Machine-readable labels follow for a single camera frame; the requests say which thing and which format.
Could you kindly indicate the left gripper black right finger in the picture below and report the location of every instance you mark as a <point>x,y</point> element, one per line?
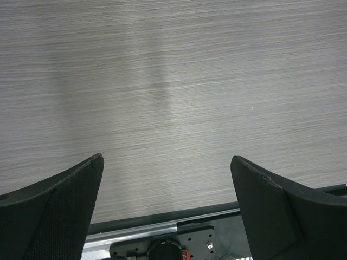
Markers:
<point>287,220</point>

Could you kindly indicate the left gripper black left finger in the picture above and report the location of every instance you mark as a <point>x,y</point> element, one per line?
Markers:
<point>50,219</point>

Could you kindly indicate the aluminium rail frame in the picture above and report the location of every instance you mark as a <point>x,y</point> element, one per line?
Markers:
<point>97,245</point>

